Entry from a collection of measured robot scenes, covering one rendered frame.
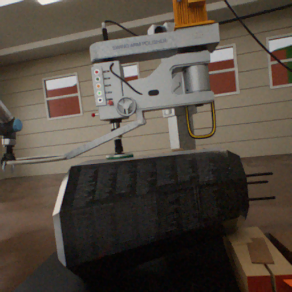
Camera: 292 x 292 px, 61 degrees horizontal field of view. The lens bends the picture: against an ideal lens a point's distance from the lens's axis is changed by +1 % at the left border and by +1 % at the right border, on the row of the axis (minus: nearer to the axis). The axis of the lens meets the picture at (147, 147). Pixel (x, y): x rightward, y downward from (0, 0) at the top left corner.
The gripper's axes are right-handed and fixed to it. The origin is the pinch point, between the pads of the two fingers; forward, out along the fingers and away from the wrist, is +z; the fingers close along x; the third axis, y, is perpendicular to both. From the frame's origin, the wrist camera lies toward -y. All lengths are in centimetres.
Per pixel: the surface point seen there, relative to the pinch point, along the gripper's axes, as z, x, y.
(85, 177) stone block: 2, 43, 57
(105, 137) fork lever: -26, 63, 39
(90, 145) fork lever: -20, 54, 31
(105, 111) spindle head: -45, 61, 45
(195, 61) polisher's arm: -80, 114, 85
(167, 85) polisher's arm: -63, 98, 72
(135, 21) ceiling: -369, 290, -342
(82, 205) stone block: 18, 38, 69
